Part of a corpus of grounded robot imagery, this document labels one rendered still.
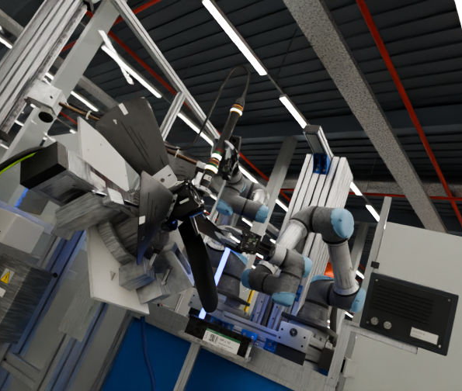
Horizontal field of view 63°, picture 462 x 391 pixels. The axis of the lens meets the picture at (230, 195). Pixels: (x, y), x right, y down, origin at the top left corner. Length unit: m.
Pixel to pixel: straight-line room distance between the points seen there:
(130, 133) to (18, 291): 0.56
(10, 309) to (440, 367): 2.40
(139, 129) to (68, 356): 0.68
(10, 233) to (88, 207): 0.51
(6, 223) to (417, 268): 2.48
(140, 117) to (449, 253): 2.35
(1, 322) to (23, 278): 0.13
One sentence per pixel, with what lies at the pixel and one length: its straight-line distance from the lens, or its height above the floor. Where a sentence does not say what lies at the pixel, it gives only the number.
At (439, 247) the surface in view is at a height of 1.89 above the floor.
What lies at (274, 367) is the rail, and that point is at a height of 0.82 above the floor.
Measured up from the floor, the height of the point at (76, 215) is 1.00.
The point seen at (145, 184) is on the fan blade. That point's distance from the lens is 0.91.
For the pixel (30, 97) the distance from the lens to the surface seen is 1.47.
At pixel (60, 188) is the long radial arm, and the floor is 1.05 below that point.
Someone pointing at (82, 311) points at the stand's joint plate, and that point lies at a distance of 1.19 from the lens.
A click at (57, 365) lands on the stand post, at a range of 1.22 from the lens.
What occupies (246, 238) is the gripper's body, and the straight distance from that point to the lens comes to 1.30.
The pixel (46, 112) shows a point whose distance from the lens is 1.46.
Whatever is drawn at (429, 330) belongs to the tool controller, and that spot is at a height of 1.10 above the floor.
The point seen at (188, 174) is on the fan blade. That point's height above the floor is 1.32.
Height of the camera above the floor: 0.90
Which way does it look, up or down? 18 degrees up
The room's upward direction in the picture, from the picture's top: 22 degrees clockwise
